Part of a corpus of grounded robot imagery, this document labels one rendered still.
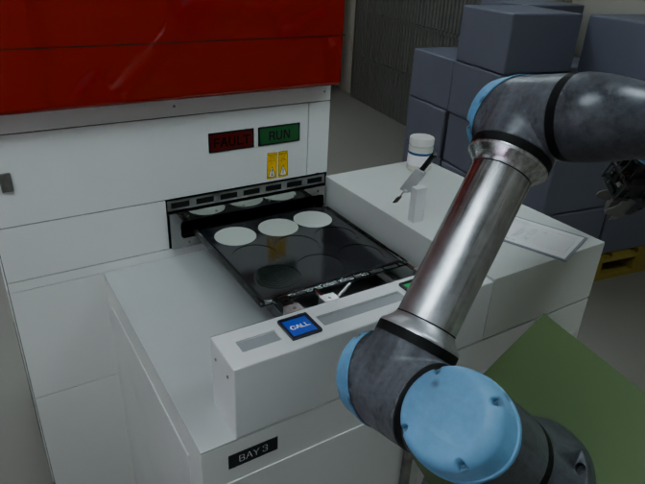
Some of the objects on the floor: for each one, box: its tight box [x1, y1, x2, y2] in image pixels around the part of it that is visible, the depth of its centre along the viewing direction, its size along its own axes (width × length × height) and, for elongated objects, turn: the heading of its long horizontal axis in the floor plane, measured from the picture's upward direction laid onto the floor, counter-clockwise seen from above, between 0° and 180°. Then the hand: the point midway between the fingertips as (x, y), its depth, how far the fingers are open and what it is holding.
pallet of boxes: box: [402, 0, 645, 281], centre depth 329 cm, size 129×88×128 cm
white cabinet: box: [104, 271, 588, 484], centre depth 155 cm, size 64×96×82 cm, turn 117°
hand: (613, 211), depth 134 cm, fingers closed
